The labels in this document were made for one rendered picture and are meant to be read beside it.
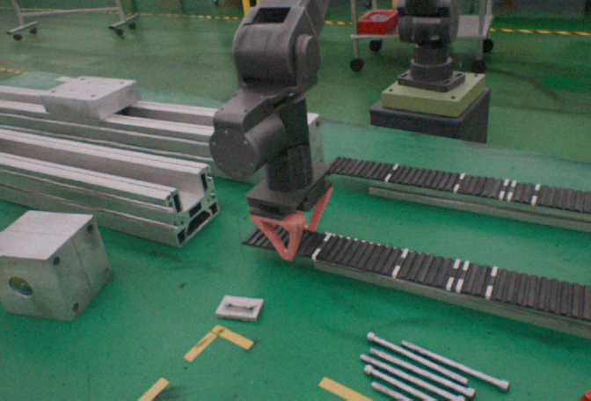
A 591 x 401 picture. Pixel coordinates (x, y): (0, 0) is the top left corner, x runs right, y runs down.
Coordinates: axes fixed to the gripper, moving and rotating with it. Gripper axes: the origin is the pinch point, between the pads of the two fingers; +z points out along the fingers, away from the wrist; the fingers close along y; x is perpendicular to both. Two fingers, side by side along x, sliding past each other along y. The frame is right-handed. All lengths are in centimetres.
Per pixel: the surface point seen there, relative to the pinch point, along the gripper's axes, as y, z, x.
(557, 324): 0.8, 2.1, 30.3
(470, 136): -57, 9, 10
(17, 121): -16, -2, -77
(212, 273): 6.2, 3.1, -9.7
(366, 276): 0.7, 2.2, 9.6
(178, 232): 2.7, 0.8, -17.5
